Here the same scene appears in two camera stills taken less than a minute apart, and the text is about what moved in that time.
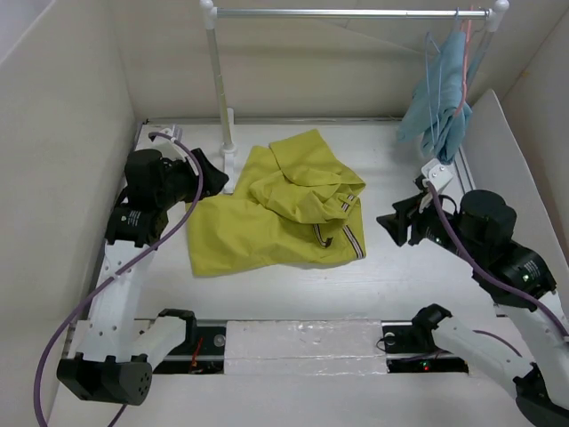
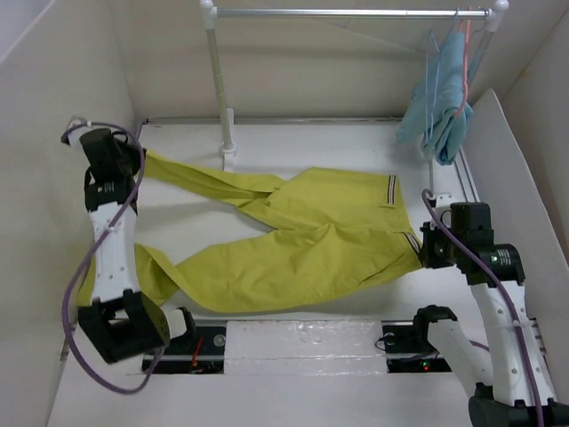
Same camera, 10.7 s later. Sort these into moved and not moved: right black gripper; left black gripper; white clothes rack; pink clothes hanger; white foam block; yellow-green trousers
Moved: left black gripper; yellow-green trousers; right black gripper
Not moved: pink clothes hanger; white clothes rack; white foam block
